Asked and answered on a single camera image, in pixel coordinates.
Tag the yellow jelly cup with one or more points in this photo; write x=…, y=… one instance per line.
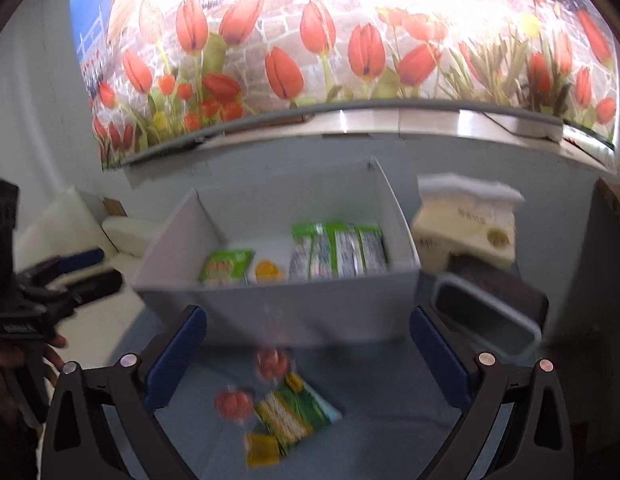
x=261, y=450
x=266, y=271

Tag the red jelly cup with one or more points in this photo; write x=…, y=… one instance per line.
x=234, y=405
x=272, y=364

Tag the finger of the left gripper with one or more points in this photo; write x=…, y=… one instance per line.
x=95, y=287
x=47, y=271

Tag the black digital clock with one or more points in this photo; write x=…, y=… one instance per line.
x=493, y=307

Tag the long green snack pack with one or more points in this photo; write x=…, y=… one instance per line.
x=340, y=251
x=373, y=249
x=301, y=260

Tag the tissue pack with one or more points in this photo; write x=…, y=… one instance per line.
x=464, y=216

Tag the tulip mural screen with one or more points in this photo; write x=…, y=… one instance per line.
x=157, y=70

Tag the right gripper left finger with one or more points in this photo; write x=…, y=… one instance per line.
x=78, y=442

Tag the wooden side shelf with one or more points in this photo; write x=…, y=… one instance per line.
x=610, y=191

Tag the dark green snack bag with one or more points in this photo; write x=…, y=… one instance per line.
x=293, y=411

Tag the white cardboard box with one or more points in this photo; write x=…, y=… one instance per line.
x=260, y=216

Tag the green square snack bag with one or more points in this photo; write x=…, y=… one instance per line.
x=226, y=267

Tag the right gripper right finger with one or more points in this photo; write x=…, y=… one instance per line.
x=536, y=443

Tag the cream leather sofa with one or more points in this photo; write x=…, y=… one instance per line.
x=75, y=222

